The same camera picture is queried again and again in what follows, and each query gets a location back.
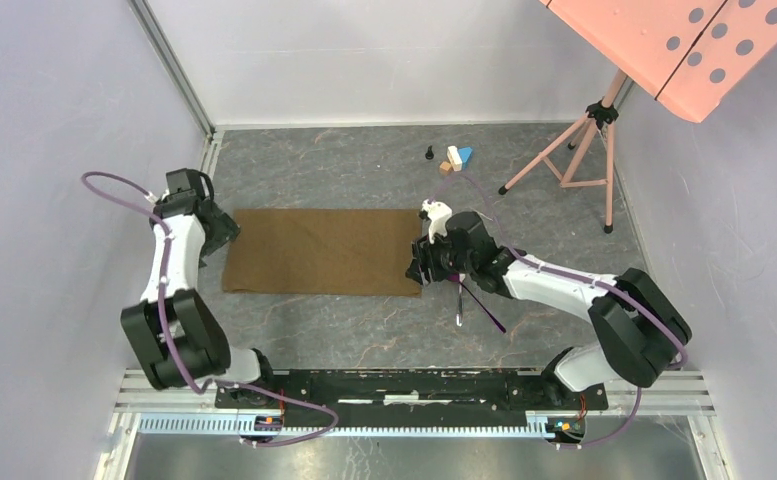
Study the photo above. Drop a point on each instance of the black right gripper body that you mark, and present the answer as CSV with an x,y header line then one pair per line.
x,y
442,257

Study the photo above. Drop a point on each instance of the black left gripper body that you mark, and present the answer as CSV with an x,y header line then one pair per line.
x,y
220,233

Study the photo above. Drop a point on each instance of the brown cloth napkin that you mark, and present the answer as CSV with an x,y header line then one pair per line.
x,y
356,252

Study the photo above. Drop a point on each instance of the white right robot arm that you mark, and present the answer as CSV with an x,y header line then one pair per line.
x,y
639,334

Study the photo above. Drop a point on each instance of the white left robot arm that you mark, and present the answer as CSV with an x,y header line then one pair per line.
x,y
173,333

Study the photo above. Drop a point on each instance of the silver fork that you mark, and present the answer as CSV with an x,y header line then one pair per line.
x,y
459,303

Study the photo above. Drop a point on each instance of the purple spoon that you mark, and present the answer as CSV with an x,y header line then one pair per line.
x,y
501,328

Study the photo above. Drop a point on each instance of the small tan wooden cube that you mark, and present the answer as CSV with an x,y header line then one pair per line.
x,y
445,168

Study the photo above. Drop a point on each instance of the cream toy brick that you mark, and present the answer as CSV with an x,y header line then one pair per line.
x,y
454,158

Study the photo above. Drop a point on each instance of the blue wooden triangle block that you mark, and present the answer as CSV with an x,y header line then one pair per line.
x,y
465,154

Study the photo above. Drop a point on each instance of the pink tripod stand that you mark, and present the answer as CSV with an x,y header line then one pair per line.
x,y
598,117

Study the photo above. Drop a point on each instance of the pink perforated stand board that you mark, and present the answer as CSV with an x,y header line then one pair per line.
x,y
686,54

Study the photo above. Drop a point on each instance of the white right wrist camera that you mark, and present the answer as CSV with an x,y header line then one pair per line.
x,y
437,214

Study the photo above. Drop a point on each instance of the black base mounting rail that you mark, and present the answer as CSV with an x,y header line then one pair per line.
x,y
489,397

